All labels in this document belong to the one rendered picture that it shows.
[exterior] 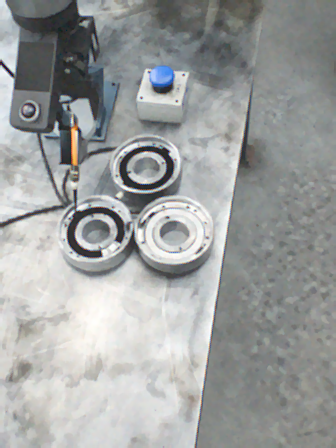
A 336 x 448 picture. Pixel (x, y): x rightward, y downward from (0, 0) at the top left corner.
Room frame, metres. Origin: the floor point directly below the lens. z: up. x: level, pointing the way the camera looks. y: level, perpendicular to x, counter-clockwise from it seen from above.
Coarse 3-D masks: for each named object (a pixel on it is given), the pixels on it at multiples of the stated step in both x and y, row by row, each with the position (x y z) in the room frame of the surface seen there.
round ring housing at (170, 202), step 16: (144, 208) 0.44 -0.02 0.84; (160, 208) 0.44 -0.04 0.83; (176, 208) 0.44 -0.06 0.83; (192, 208) 0.43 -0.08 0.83; (160, 224) 0.42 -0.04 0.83; (176, 224) 0.42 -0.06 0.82; (192, 224) 0.41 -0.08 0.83; (208, 224) 0.40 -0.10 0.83; (144, 240) 0.40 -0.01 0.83; (160, 240) 0.39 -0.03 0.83; (192, 240) 0.39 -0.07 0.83; (208, 240) 0.38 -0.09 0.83; (144, 256) 0.38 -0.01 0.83; (192, 256) 0.36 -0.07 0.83; (176, 272) 0.35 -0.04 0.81
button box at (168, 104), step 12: (180, 72) 0.68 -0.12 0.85; (144, 84) 0.67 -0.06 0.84; (180, 84) 0.65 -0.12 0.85; (144, 96) 0.64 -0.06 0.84; (156, 96) 0.64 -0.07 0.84; (168, 96) 0.63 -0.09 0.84; (180, 96) 0.63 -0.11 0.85; (144, 108) 0.63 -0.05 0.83; (156, 108) 0.63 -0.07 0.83; (168, 108) 0.62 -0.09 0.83; (180, 108) 0.61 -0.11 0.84; (156, 120) 0.63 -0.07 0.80; (168, 120) 0.62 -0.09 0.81; (180, 120) 0.61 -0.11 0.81
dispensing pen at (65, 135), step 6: (72, 114) 0.53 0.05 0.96; (72, 120) 0.53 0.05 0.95; (66, 126) 0.53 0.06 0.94; (72, 126) 0.52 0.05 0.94; (60, 132) 0.51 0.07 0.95; (66, 132) 0.51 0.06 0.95; (60, 138) 0.51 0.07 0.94; (66, 138) 0.50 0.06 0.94; (60, 144) 0.50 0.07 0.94; (66, 144) 0.50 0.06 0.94; (60, 150) 0.50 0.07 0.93; (66, 150) 0.49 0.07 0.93; (60, 156) 0.49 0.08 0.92; (66, 156) 0.49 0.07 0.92; (60, 162) 0.49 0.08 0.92; (66, 162) 0.49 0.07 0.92; (72, 168) 0.49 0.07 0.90; (78, 168) 0.49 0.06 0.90; (72, 174) 0.49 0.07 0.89; (78, 174) 0.49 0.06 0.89; (72, 180) 0.48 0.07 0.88; (78, 180) 0.48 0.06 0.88; (72, 186) 0.48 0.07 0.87; (78, 186) 0.48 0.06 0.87
